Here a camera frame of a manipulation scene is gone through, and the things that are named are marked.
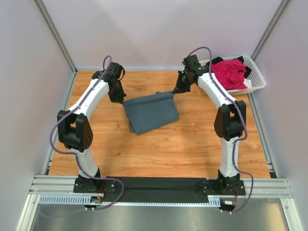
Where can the magenta t shirt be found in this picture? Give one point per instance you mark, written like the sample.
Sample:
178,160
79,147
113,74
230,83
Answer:
231,84

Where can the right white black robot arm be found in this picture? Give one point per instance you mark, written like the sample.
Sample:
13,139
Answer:
229,123

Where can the grey slotted cable duct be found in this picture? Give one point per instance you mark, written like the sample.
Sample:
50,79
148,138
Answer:
46,199

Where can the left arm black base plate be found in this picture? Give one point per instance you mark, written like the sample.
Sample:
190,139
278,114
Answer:
85,185

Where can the grey blue t shirt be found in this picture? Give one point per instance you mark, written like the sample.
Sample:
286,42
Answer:
151,112

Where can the right aluminium frame post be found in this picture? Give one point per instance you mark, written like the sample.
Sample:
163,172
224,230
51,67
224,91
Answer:
270,28

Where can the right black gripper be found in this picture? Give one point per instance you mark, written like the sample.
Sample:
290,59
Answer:
179,88

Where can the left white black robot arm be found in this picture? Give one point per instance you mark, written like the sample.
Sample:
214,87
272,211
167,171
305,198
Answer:
74,130

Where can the aluminium frame post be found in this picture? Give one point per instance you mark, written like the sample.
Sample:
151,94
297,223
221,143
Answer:
55,34
270,28

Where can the white plastic laundry basket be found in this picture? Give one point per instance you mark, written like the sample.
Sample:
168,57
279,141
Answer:
255,76

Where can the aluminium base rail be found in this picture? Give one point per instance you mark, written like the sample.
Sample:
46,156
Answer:
49,184

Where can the black garment in basket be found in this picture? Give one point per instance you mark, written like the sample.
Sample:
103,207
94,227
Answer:
231,69

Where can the rear aluminium table rail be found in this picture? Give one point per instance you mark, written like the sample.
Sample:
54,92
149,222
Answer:
176,68

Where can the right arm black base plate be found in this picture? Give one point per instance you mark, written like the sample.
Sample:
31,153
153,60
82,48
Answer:
215,187

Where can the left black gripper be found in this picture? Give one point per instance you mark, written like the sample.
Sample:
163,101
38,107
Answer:
119,98

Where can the white garment in basket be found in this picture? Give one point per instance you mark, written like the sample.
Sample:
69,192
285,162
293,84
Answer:
247,83

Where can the left aluminium frame post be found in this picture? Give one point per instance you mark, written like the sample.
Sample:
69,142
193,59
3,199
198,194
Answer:
55,34

